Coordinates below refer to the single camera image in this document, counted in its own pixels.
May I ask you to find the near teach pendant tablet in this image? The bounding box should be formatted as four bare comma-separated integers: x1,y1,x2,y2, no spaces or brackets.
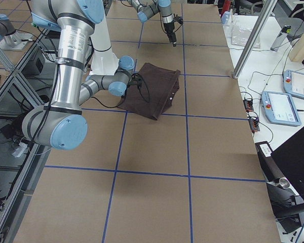
261,91,301,127

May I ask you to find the teach pendant tablet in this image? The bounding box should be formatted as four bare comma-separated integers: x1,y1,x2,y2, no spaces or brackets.
283,70,304,99
261,91,301,127

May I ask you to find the black laptop computer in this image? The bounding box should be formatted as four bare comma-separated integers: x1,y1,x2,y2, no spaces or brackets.
254,124,304,233

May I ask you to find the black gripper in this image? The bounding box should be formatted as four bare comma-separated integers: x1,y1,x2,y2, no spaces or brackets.
128,72,143,89
163,15,183,47

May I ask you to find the aluminium frame rail structure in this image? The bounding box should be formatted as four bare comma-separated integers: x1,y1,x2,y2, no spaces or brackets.
0,30,60,242

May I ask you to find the red cylinder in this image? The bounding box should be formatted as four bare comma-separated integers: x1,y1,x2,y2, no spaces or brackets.
221,0,232,16

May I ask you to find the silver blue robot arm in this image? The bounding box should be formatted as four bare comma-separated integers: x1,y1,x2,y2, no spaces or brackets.
22,1,135,150
121,0,183,47

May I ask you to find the far teach pendant tablet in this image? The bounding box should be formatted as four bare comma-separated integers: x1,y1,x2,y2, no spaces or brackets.
283,70,304,99

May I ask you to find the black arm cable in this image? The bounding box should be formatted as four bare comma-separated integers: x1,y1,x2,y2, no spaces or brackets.
91,73,151,109

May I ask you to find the aluminium frame post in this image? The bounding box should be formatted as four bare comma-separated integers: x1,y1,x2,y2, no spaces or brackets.
233,0,277,79

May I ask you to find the dark brown t-shirt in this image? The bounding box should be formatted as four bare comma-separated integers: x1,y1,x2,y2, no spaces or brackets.
119,63,180,120

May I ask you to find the spare robot arm background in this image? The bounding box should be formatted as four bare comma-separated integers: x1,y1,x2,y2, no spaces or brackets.
0,14,32,51

